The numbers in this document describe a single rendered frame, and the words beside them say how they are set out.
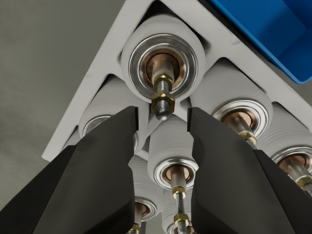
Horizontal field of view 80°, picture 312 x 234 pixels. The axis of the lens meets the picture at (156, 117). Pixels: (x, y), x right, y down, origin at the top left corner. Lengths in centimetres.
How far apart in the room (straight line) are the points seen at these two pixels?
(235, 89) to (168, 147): 12
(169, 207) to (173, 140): 18
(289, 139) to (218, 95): 12
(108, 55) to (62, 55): 25
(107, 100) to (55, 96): 33
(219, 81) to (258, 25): 25
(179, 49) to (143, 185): 24
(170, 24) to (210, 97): 10
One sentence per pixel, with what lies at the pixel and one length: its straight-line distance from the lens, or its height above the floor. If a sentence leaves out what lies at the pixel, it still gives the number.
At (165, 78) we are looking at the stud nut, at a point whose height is 30.
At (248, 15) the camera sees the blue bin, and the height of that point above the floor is 0.
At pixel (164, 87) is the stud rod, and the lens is 16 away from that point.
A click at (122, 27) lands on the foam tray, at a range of 28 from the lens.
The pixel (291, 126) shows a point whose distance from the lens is 34.
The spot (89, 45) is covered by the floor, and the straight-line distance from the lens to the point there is 49.
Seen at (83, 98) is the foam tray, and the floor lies 18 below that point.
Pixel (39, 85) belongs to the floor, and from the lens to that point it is 59.
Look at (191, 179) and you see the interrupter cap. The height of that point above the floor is 25.
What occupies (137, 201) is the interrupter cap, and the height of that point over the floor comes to 25.
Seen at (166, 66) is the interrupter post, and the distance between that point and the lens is 19.
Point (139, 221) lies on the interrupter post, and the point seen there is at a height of 28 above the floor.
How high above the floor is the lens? 45
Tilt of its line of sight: 58 degrees down
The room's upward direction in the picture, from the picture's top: 177 degrees counter-clockwise
